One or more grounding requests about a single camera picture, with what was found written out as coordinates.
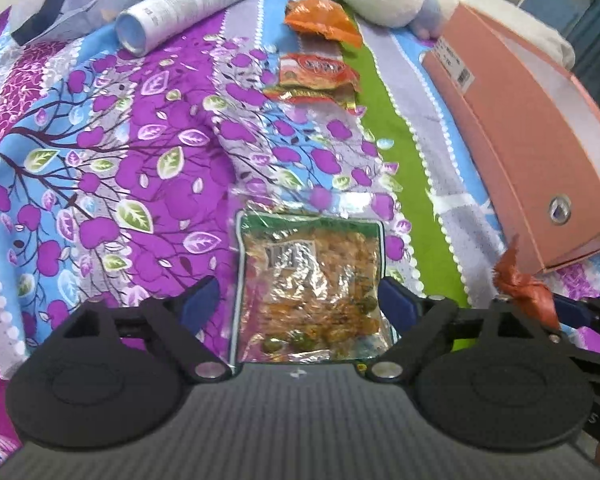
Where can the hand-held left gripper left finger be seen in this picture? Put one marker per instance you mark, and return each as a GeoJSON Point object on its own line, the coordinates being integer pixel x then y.
{"type": "Point", "coordinates": [205, 296]}

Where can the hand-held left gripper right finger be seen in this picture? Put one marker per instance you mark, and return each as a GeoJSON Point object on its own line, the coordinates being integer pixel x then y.
{"type": "Point", "coordinates": [396, 299]}

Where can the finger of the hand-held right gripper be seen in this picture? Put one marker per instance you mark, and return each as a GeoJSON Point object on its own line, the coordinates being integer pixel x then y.
{"type": "Point", "coordinates": [590, 361]}
{"type": "Point", "coordinates": [575, 307]}

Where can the red brown snack packet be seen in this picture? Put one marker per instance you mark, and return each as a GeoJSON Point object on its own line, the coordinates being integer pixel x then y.
{"type": "Point", "coordinates": [530, 295]}

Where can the clear bag of yellow snacks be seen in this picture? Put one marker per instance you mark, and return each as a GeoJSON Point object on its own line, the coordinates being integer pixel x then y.
{"type": "Point", "coordinates": [310, 280]}

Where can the pink cardboard box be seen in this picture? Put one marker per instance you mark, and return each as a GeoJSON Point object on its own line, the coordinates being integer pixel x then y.
{"type": "Point", "coordinates": [530, 160]}

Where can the floral purple bed blanket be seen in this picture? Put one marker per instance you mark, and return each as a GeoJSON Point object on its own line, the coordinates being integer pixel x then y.
{"type": "Point", "coordinates": [130, 160]}

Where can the red yellow snack packet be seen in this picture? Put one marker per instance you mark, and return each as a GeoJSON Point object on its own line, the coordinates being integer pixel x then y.
{"type": "Point", "coordinates": [310, 96]}

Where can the red orange snack packet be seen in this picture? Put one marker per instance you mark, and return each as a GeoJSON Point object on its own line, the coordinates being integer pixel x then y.
{"type": "Point", "coordinates": [320, 67]}

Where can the blue curtain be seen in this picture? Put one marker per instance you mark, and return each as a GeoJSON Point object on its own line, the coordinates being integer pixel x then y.
{"type": "Point", "coordinates": [595, 50]}

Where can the white cylindrical tube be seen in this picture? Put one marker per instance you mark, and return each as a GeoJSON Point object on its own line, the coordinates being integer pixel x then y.
{"type": "Point", "coordinates": [180, 2]}

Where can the clear plastic bag blue print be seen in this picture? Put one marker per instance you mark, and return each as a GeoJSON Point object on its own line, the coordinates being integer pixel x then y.
{"type": "Point", "coordinates": [70, 5]}

